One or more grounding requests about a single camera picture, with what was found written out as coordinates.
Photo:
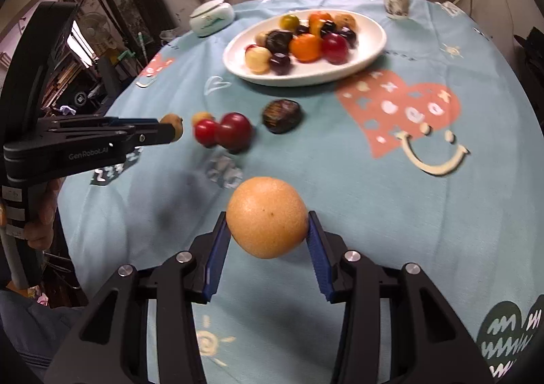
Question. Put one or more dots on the small dark purple plum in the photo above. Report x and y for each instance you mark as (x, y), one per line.
(327, 27)
(301, 30)

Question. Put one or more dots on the small tan longan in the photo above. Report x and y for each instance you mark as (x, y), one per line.
(176, 122)

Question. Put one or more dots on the tan round fruit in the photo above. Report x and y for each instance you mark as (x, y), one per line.
(261, 39)

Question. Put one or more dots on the person's left hand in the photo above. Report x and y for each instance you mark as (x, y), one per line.
(39, 232)

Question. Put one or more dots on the dark brown water chestnut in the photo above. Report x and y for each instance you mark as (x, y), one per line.
(281, 116)

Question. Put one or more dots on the pale green lidded jar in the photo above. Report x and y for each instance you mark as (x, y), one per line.
(212, 16)

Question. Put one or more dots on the large tan dimpled fruit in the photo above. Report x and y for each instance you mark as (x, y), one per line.
(343, 20)

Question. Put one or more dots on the dark red plum on plate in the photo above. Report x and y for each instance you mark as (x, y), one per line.
(335, 49)

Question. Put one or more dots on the large dark red plum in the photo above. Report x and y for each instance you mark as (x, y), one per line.
(235, 132)

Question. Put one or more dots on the bright red cherry tomato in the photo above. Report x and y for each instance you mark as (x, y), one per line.
(205, 132)

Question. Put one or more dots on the light blue patterned tablecloth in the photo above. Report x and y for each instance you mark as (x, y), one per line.
(434, 155)

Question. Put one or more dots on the pale cream round fruit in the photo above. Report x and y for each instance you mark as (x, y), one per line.
(256, 60)

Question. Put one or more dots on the yellow-orange tomato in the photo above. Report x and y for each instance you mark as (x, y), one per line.
(316, 26)

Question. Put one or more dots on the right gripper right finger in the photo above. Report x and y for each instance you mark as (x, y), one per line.
(428, 341)

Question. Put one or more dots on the large orange tangerine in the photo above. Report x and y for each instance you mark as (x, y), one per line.
(318, 17)

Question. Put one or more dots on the orange tangerine on plate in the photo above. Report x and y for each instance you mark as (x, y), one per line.
(306, 48)

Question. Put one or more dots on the red cherry tomato on plate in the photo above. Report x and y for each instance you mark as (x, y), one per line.
(249, 47)

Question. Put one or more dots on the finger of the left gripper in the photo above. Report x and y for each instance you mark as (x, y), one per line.
(140, 135)

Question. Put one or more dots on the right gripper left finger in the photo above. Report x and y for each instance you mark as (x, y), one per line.
(108, 344)

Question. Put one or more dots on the small tan fruit behind tomato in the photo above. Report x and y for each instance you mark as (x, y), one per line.
(200, 116)

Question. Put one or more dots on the orange-tan smooth round fruit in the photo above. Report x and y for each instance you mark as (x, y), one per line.
(267, 217)

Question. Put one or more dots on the white oval plate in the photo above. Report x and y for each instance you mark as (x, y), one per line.
(371, 43)

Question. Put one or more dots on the yellow-green tomato on plate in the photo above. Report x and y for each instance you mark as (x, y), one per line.
(289, 22)

